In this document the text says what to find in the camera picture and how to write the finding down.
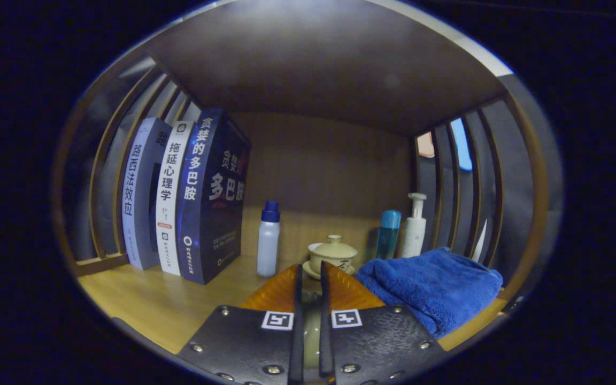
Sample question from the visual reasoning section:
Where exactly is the wooden cabinet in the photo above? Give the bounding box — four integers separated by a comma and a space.
54, 0, 555, 321

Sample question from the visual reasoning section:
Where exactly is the wooden countertop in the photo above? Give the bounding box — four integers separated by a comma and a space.
77, 254, 509, 356

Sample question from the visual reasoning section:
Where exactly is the dark blue book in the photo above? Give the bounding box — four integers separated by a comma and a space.
176, 109, 251, 285

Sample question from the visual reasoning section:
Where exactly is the teal bottle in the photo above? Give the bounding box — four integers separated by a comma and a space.
375, 210, 402, 261

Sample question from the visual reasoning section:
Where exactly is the white book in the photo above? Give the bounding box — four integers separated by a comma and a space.
156, 120, 195, 276

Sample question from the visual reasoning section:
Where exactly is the white pump bottle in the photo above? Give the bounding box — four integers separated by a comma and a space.
400, 193, 427, 258

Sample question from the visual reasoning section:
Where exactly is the beige lidded teacup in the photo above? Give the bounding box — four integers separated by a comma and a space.
303, 235, 358, 280

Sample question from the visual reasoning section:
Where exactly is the light blue book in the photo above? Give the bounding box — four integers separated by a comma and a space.
121, 117, 172, 271

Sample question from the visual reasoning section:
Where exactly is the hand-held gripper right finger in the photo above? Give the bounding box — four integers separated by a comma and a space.
319, 261, 448, 385

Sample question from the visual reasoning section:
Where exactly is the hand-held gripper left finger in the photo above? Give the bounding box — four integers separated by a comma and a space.
177, 263, 304, 385

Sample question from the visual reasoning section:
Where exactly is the folded blue towel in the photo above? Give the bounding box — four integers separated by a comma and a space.
357, 247, 503, 338

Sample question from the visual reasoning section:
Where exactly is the white bottle with blue cap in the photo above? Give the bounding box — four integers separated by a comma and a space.
257, 201, 281, 278

